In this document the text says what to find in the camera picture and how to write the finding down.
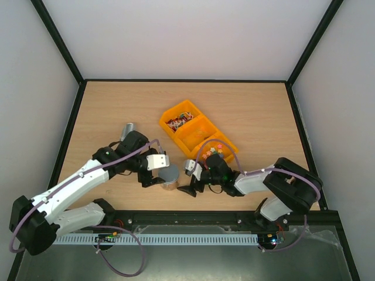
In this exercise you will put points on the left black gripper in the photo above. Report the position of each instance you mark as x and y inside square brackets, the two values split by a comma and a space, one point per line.
[147, 180]

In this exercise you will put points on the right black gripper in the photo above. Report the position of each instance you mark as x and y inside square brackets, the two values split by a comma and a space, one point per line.
[200, 181]

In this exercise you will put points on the clear glass jar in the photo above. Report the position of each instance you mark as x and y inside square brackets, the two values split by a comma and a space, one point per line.
[170, 185]

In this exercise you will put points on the round metal jar lid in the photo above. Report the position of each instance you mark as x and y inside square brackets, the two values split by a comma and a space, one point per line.
[169, 174]

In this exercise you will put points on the yellow bin with popsicle candies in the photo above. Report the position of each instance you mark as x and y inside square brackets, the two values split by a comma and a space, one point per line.
[192, 134]

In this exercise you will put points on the metal candy scoop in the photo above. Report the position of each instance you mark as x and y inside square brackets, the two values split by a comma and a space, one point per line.
[126, 130]

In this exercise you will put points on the yellow bin with lollipops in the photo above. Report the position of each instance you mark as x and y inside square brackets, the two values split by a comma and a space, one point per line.
[177, 116]

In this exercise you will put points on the yellow bin with star candies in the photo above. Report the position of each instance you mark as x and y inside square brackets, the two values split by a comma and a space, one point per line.
[214, 144]

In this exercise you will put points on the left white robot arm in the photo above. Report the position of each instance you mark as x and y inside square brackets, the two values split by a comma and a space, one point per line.
[37, 222]

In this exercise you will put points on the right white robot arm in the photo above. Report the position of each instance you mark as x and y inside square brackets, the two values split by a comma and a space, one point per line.
[293, 188]

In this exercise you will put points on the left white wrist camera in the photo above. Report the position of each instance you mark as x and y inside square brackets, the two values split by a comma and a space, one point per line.
[157, 161]

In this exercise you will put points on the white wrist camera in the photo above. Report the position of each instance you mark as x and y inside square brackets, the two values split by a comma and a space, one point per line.
[157, 161]
[192, 168]

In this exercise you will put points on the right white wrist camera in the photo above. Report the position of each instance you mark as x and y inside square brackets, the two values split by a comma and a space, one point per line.
[192, 168]

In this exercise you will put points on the grey slotted cable duct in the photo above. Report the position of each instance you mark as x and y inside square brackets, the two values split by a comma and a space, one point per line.
[159, 239]

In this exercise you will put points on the black aluminium frame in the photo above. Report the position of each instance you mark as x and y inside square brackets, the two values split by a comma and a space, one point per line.
[324, 216]

